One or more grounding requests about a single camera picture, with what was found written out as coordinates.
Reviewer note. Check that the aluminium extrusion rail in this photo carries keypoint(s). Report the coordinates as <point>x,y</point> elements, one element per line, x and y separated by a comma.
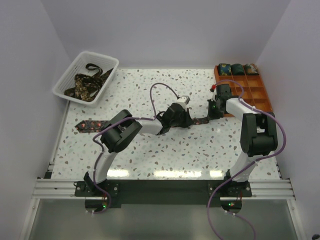
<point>262,189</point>

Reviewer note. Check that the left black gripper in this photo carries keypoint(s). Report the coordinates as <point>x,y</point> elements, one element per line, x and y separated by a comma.
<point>188,121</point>

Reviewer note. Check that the rolled dark green tie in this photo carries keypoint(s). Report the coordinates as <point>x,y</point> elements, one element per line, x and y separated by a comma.
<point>237,69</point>

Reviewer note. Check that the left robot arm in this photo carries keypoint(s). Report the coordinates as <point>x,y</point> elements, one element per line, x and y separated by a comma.
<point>121,130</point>

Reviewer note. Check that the rolled blue yellow floral tie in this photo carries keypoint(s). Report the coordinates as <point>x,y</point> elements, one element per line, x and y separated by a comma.
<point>224,69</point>

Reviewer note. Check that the white plastic basket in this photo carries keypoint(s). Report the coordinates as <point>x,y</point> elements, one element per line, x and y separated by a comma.
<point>78,66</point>

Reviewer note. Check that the rolled multicolour floral tie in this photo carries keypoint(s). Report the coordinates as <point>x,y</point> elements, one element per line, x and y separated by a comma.
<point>251,69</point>

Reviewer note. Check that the black mounting base plate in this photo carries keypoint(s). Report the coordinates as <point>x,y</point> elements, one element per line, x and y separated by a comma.
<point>115,193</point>

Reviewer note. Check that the dark tie in basket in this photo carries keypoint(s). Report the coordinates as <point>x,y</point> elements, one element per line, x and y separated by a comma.
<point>98,71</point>

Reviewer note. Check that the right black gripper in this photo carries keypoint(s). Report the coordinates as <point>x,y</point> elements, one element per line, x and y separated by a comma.
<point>210,113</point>

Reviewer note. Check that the navy floral paisley tie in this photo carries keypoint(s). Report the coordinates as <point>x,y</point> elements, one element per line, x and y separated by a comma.
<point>96,126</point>

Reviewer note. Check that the brown floral tie in basket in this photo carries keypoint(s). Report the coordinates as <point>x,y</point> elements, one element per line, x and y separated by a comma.
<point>86,87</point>

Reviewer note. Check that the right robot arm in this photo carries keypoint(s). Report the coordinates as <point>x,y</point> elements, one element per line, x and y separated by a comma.
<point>258,133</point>

